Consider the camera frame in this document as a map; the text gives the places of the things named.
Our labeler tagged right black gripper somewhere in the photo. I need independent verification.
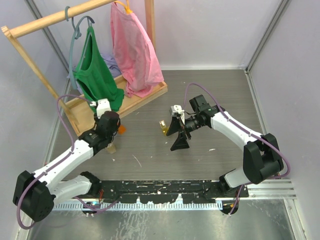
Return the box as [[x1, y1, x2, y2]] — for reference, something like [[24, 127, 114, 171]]
[[166, 113, 201, 151]]

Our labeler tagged yellow two-compartment pill box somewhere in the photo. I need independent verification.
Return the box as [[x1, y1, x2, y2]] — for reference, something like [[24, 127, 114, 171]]
[[159, 120, 169, 136]]

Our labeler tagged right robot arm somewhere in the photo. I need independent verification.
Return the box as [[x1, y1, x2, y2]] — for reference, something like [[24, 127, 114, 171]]
[[166, 95, 284, 197]]

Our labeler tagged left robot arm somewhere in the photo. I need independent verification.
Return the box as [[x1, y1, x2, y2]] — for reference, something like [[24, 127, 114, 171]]
[[12, 111, 121, 222]]

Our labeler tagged orange pill box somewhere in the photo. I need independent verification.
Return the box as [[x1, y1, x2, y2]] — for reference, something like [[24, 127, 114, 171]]
[[117, 124, 126, 135]]

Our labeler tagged clear amber pill bottle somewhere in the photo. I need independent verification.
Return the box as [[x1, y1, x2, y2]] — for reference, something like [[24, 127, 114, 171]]
[[106, 142, 117, 154]]

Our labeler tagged wooden clothes rack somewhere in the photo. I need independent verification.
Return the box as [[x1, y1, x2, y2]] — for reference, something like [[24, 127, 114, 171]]
[[2, 0, 168, 135]]

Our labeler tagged green tank top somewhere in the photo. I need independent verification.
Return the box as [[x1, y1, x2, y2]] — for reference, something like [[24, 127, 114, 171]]
[[75, 26, 125, 112]]

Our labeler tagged lavender cloth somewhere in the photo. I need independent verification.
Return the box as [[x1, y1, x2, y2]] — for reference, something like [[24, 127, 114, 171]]
[[70, 53, 122, 94]]

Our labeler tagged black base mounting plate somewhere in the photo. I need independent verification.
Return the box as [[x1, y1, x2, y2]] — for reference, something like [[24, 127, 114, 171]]
[[74, 179, 250, 204]]

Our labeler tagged pink shirt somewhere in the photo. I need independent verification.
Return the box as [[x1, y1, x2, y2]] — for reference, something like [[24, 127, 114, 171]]
[[110, 2, 164, 98]]

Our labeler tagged grey-blue clothes hanger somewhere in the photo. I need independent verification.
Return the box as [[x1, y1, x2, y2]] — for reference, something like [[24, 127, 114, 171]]
[[68, 15, 95, 90]]

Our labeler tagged orange clothes hanger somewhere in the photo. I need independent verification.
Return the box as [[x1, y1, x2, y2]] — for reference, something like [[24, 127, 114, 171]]
[[115, 0, 133, 15]]

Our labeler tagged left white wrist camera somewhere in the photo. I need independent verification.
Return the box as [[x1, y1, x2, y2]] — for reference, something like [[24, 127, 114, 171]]
[[89, 98, 112, 119]]

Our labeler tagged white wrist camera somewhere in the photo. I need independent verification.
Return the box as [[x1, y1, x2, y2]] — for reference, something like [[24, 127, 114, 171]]
[[170, 105, 185, 124], [89, 98, 112, 119]]

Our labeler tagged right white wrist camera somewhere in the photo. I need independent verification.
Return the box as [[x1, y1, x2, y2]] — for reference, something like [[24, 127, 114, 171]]
[[170, 105, 185, 124]]

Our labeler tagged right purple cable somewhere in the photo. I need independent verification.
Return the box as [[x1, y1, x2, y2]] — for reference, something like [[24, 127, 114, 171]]
[[183, 83, 292, 216]]

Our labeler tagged white slotted cable duct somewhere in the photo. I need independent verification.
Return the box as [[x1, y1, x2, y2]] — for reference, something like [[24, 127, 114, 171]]
[[53, 201, 223, 211]]

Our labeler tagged aluminium frame rail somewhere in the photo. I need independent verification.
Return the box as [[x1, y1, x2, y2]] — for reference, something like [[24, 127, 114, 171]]
[[246, 179, 297, 200]]

